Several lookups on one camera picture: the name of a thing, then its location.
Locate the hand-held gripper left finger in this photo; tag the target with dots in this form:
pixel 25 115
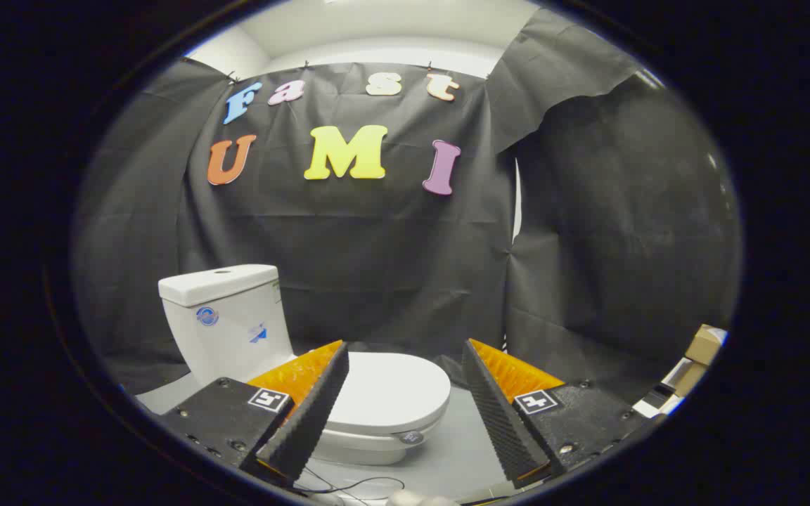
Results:
pixel 310 414

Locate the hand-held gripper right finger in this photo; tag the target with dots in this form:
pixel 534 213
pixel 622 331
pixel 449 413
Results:
pixel 500 422

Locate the white toilet body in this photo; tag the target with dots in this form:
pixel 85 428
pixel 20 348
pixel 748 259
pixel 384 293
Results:
pixel 229 341

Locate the white toilet tank lid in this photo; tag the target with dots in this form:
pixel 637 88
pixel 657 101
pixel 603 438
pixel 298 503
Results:
pixel 215 284

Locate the black backdrop cloth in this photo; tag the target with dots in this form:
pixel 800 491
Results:
pixel 377 246

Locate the brown cardboard box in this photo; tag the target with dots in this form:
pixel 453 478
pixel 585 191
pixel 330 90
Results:
pixel 704 344

